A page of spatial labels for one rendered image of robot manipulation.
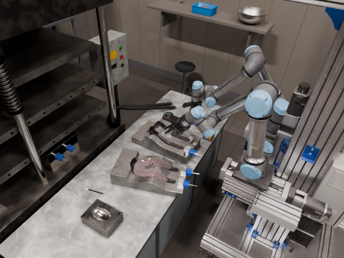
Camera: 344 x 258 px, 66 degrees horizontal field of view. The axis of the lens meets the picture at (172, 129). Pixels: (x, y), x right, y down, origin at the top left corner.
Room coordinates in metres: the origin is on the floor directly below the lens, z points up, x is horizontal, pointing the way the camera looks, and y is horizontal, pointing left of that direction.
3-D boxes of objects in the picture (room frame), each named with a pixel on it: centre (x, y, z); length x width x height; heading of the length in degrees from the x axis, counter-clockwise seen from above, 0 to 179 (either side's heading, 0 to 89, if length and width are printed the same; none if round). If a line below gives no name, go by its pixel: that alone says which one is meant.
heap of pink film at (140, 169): (1.26, 0.13, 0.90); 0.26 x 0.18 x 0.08; 80
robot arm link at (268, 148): (1.15, -0.53, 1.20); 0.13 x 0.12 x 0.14; 150
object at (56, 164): (1.49, 1.00, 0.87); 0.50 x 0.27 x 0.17; 63
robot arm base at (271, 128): (1.59, -0.77, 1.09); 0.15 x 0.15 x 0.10
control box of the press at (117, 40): (2.12, 0.57, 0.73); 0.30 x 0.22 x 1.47; 153
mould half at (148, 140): (1.61, 0.04, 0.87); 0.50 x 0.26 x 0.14; 63
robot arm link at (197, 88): (1.76, -0.18, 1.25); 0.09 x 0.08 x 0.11; 87
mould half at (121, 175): (1.26, 0.13, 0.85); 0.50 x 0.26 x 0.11; 80
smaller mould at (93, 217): (0.89, 0.39, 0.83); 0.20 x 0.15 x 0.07; 63
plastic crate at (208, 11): (3.46, -0.32, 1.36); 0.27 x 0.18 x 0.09; 62
